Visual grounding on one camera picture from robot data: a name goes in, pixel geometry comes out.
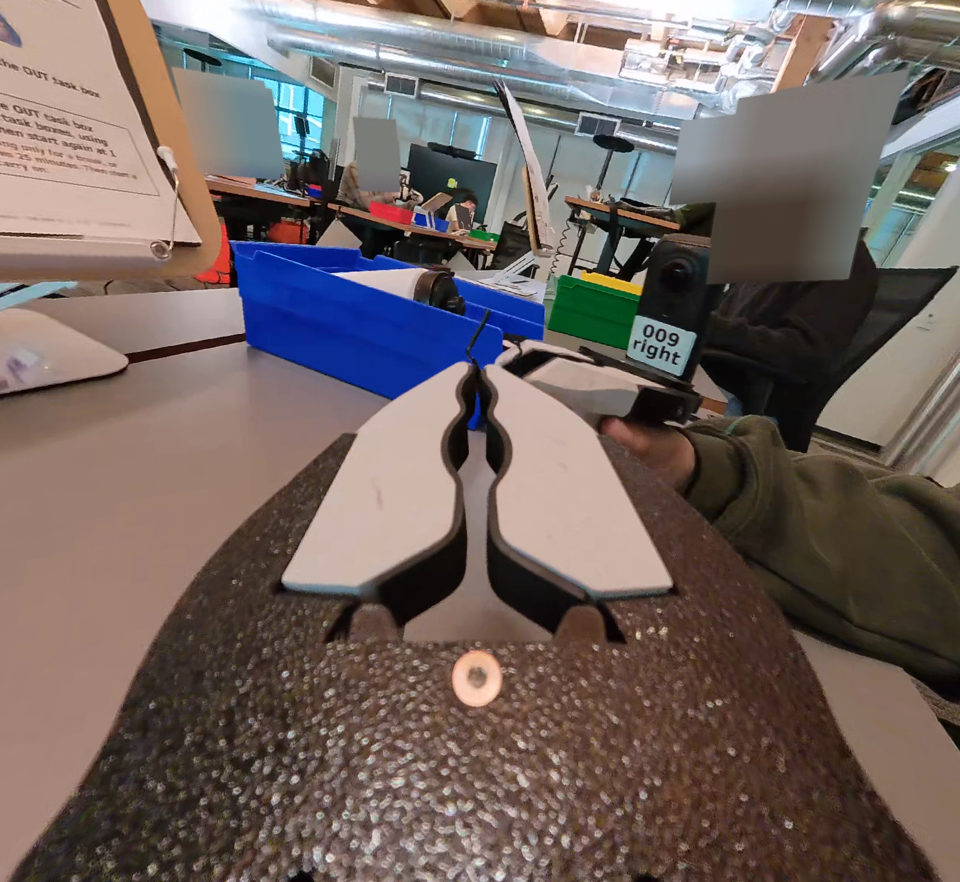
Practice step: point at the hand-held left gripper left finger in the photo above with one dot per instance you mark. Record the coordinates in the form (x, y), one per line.
(375, 514)

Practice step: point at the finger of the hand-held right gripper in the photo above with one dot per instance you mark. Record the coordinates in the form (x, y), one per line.
(592, 391)
(536, 355)

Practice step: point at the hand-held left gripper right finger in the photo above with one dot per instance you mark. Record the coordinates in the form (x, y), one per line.
(577, 514)

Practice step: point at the blue plastic bin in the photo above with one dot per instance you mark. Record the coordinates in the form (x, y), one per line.
(337, 334)

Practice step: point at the person's right forearm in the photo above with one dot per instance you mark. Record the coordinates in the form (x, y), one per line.
(825, 537)

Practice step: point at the person's right hand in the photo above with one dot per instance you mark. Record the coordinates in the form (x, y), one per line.
(660, 447)

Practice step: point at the yellow plastic bin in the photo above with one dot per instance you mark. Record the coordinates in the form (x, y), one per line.
(619, 284)

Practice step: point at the green plastic bin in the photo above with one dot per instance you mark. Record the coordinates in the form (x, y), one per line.
(592, 319)

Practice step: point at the printed paper sheet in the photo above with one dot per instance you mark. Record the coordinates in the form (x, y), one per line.
(517, 287)

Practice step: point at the wooden standing desk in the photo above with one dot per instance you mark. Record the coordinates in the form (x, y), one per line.
(600, 205)

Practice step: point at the small green bin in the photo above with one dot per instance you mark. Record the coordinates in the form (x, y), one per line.
(484, 234)

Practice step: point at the instruction board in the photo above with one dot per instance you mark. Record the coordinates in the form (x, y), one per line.
(60, 109)
(536, 192)

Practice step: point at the white bottle black cap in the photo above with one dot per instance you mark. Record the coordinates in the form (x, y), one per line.
(390, 282)

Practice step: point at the small blue bin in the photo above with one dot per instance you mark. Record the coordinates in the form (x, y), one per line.
(431, 222)

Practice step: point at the small red bin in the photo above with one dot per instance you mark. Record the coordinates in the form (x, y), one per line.
(390, 213)

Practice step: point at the black office chair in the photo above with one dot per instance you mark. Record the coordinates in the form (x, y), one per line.
(900, 312)

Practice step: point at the white hanging card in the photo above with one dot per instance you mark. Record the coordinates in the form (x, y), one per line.
(341, 235)

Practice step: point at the wooden column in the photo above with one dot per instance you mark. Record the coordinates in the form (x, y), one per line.
(806, 49)

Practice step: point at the orange crate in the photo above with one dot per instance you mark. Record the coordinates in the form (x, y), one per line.
(289, 233)

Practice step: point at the orange traffic cone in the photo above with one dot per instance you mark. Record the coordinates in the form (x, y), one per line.
(214, 271)

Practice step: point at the wooden desk black legs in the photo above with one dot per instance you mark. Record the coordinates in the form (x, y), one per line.
(247, 184)

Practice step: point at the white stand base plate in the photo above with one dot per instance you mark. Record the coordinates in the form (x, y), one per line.
(517, 267)
(60, 349)

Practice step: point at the black wall monitor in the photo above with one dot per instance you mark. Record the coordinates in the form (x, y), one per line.
(450, 169)

